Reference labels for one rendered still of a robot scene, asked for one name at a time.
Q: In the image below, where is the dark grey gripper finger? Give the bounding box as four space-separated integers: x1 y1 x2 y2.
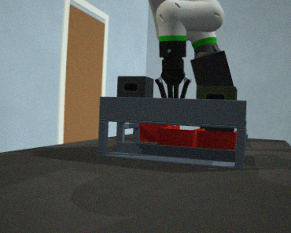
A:
173 76 191 98
155 76 173 98

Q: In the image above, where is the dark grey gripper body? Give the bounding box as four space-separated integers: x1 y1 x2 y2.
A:
161 59 186 85

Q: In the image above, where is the dark grey metal shelf rack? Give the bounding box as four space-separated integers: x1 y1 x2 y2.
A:
98 97 248 170

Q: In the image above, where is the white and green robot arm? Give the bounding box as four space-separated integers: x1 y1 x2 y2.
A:
148 0 224 59

